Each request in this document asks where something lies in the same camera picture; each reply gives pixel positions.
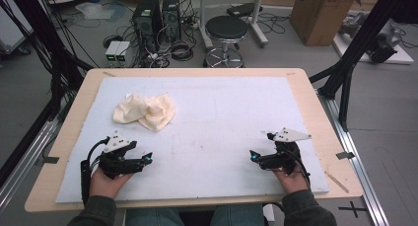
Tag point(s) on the white base board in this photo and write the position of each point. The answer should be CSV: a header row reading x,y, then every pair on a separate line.
x,y
402,57

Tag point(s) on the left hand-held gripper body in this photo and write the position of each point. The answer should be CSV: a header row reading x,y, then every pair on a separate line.
x,y
115,163

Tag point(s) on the cream cloth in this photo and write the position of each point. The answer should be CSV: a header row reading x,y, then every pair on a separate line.
x,y
148,111

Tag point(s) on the large black computer tower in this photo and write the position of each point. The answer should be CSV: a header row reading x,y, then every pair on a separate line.
x,y
146,22

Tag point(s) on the white stand leg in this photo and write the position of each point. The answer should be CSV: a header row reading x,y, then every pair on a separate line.
x,y
258,22
205,22

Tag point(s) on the slim black computer tower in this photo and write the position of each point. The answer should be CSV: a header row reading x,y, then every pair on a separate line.
x,y
171,18

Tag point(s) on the white foam board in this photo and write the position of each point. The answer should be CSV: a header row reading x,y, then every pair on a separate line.
x,y
210,120

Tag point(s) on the aluminium rail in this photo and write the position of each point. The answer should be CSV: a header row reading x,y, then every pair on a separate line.
x,y
26,160
355,166

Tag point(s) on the white power supply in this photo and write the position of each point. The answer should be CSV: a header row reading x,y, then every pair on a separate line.
x,y
124,52
111,51

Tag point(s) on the black flat case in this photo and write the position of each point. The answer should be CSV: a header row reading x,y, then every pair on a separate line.
x,y
243,9

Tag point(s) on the person's left hand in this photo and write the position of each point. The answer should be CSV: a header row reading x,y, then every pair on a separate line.
x,y
105,185

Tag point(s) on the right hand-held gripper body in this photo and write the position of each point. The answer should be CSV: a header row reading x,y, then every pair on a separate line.
x,y
282,160

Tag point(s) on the person's left leg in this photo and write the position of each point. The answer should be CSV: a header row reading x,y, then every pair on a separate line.
x,y
154,217

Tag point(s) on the black metal frame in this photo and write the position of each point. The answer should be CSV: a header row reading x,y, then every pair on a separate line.
x,y
358,45
49,45

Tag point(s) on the person's right hand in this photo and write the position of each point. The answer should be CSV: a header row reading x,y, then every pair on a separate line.
x,y
292,181

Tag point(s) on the thin wooden stick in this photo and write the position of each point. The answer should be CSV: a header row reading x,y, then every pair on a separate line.
x,y
336,182

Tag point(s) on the black round stool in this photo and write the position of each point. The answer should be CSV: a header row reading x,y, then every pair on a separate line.
x,y
226,28

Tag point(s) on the person's right leg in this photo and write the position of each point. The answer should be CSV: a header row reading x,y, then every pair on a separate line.
x,y
238,216

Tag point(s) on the person's leg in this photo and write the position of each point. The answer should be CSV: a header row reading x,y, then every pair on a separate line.
x,y
238,216
154,217

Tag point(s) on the clear plastic sheet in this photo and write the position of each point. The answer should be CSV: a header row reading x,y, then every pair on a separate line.
x,y
95,10

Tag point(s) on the black tape piece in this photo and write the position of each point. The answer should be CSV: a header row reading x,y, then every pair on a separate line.
x,y
345,155
49,160

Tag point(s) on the cardboard box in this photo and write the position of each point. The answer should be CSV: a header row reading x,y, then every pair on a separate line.
x,y
322,15

